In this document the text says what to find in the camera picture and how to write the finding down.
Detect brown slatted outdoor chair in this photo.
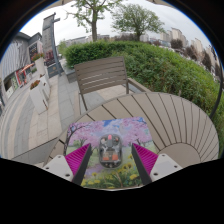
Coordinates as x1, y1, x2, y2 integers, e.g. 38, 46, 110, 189
73, 55, 152, 113

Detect transparent grey computer mouse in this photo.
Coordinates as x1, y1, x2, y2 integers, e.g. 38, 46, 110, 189
98, 133, 123, 169

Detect white planter with orange flowers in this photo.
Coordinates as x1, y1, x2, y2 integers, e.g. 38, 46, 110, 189
28, 79, 51, 116

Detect sparse leaning tree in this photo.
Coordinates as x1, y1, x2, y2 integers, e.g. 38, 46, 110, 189
66, 0, 123, 43

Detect tall grey sign pillar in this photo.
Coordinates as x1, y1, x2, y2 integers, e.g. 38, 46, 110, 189
41, 12, 63, 79

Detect green trimmed hedge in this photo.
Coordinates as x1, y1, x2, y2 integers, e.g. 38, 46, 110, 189
63, 39, 224, 158

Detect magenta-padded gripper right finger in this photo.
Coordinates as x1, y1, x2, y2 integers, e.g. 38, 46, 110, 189
130, 143, 183, 186

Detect grey storefront building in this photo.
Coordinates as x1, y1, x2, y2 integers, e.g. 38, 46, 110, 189
0, 31, 44, 101

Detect round leafy tree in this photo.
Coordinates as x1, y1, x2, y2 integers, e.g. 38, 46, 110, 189
111, 3, 166, 42

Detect beige apartment towers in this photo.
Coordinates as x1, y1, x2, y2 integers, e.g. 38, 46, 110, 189
139, 27, 214, 64

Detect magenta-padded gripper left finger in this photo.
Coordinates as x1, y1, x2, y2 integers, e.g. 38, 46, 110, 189
41, 143, 93, 187

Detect curved dark parasol pole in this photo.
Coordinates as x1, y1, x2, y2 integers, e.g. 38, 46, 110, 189
209, 46, 224, 122

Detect white planter with pink flowers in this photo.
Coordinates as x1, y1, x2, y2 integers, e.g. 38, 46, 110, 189
31, 52, 48, 80

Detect flower print mouse pad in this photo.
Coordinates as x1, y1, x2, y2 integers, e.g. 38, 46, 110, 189
64, 116, 158, 190

